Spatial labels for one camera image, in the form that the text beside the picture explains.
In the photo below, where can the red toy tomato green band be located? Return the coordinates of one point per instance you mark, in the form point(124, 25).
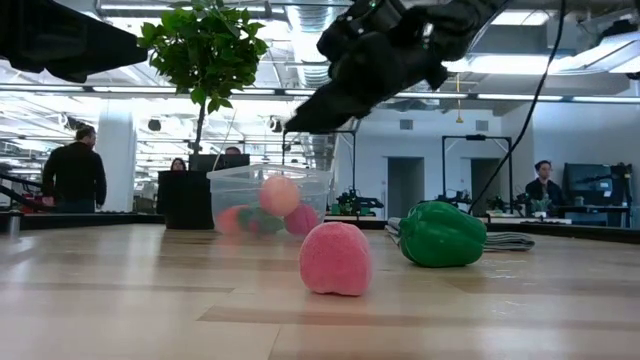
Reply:
point(302, 217)

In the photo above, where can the black robot arm green base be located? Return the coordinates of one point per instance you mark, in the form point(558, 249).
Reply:
point(357, 204)

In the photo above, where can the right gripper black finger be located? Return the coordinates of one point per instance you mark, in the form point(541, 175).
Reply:
point(360, 87)

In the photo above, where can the wide black monitor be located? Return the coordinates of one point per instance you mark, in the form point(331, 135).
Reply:
point(590, 182)

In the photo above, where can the green toy bell pepper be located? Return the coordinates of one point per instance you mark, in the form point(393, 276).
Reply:
point(440, 235)

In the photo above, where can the orange toy fruit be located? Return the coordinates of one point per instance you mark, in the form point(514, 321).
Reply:
point(280, 196)

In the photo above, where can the black metal gantry frame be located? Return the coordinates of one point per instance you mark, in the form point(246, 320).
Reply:
point(475, 137)
point(340, 132)

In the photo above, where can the green artificial plant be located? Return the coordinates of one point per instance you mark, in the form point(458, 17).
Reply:
point(205, 45)

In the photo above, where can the small silver cylinder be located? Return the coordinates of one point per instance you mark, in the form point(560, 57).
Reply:
point(14, 222)

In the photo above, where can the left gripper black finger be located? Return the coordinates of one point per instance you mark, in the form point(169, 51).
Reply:
point(65, 40)

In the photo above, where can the orange toy carrot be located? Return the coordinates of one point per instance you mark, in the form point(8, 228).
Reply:
point(230, 220)

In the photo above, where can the pink toy peach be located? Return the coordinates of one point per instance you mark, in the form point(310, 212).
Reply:
point(335, 260)

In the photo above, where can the small potted succulent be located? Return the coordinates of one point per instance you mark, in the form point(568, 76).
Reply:
point(541, 206)

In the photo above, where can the person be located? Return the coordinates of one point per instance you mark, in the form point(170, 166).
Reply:
point(233, 150)
point(178, 165)
point(75, 175)
point(542, 192)

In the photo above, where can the silver round ventilation duct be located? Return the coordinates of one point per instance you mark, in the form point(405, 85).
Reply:
point(305, 50)

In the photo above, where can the folded grey cloth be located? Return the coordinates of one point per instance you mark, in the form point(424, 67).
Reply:
point(505, 241)

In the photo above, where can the black plant pot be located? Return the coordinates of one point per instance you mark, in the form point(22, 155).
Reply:
point(185, 200)

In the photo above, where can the black flat monitor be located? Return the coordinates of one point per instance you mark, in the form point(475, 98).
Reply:
point(225, 162)

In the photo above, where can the clear plastic tupperware container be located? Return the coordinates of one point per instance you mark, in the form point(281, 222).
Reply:
point(320, 185)

